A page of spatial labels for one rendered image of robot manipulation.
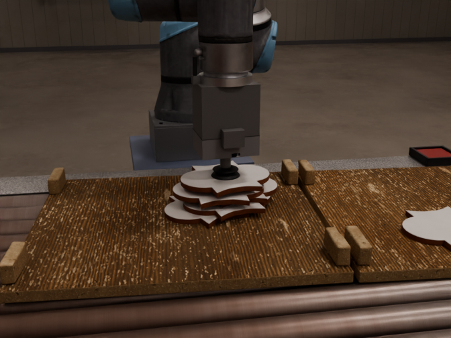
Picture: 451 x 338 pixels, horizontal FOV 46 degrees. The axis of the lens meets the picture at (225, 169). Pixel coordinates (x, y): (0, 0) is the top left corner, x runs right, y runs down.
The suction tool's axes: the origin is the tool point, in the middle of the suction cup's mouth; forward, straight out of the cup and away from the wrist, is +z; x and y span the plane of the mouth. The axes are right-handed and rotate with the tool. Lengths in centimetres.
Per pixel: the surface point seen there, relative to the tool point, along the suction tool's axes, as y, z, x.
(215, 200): -2.8, 0.7, -5.1
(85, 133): -19, 99, 380
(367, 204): 21.1, 4.0, -5.5
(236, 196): 0.3, 0.6, -4.8
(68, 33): -31, 69, 937
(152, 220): -11.6, 4.0, -2.4
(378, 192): 25.3, 4.0, -1.6
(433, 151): 49, 5, 16
